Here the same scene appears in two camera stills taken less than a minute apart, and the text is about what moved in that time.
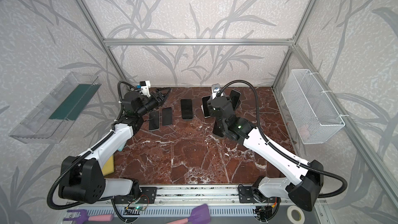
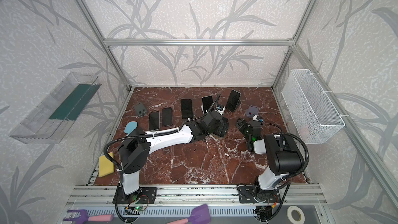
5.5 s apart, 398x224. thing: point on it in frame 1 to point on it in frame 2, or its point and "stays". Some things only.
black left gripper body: (155, 99) to (213, 115)
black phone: (154, 120) stays
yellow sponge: (108, 168) stays
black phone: (167, 116) stays
